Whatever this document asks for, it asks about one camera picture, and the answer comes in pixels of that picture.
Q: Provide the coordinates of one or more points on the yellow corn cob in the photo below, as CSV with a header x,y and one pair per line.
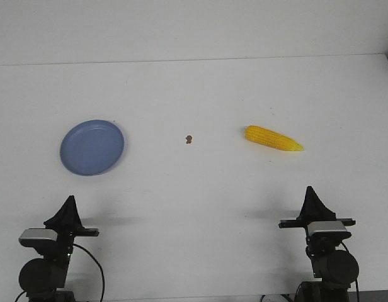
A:
x,y
271,139

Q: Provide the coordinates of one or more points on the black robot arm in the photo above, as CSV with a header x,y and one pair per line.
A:
x,y
44,278
332,263

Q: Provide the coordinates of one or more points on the blue round plate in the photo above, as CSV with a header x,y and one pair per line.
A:
x,y
92,147

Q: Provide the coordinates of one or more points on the small brown crumb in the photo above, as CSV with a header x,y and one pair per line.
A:
x,y
189,139

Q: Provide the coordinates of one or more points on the white object at table edge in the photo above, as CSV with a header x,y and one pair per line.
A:
x,y
270,298

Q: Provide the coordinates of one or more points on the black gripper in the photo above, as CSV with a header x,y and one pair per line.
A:
x,y
68,216
321,236

